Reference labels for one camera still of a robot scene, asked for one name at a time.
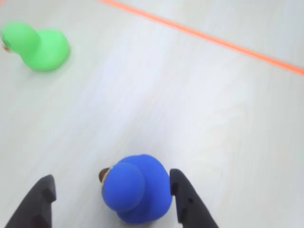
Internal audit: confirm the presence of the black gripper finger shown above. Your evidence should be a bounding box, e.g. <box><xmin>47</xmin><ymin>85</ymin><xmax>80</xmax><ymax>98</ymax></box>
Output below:
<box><xmin>4</xmin><ymin>174</ymin><xmax>57</xmax><ymax>228</ymax></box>
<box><xmin>170</xmin><ymin>168</ymin><xmax>219</xmax><ymax>228</ymax></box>

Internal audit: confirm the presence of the blue rubber duck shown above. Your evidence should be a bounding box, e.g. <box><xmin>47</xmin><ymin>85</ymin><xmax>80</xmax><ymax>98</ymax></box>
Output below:
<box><xmin>98</xmin><ymin>153</ymin><xmax>173</xmax><ymax>225</ymax></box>

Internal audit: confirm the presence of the green rubber duck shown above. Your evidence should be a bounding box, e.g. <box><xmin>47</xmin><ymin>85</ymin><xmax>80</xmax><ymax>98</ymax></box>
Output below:
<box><xmin>0</xmin><ymin>21</ymin><xmax>71</xmax><ymax>72</ymax></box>

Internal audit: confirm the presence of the orange tape strip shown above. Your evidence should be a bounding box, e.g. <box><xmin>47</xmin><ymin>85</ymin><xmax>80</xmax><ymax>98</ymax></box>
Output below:
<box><xmin>98</xmin><ymin>0</ymin><xmax>304</xmax><ymax>77</ymax></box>

